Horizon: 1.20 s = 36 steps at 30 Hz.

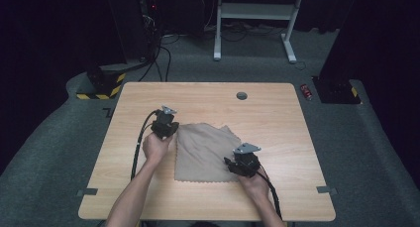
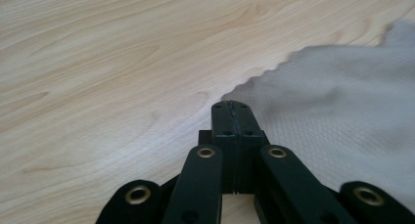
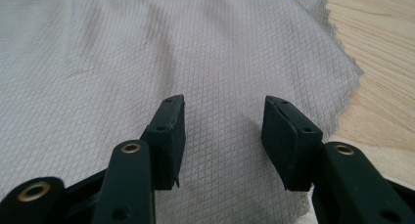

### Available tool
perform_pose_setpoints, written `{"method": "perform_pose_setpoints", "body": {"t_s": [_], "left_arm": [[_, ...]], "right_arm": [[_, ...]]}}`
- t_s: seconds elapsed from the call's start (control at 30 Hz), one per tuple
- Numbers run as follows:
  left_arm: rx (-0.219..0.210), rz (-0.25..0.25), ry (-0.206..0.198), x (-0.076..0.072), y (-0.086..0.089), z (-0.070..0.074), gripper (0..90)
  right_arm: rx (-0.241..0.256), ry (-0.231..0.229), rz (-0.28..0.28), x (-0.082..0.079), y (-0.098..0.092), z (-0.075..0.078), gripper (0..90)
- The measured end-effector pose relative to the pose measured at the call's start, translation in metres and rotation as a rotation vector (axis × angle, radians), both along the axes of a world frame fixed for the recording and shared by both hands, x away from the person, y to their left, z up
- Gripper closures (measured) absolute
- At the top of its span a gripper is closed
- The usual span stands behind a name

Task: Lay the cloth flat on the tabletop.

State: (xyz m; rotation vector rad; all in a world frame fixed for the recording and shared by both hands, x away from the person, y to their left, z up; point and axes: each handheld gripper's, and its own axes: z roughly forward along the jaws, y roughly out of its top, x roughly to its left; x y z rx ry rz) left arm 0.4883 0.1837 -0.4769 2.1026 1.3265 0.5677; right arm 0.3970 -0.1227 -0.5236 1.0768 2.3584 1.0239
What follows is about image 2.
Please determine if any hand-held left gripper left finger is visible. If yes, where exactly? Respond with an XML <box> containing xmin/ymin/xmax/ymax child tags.
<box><xmin>198</xmin><ymin>100</ymin><xmax>238</xmax><ymax>197</ymax></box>

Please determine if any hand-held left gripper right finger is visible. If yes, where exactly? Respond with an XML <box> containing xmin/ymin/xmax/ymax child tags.
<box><xmin>232</xmin><ymin>100</ymin><xmax>271</xmax><ymax>196</ymax></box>

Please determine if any light beige cloth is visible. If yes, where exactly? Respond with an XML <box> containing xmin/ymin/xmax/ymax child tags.
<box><xmin>221</xmin><ymin>20</ymin><xmax>415</xmax><ymax>216</ymax></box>

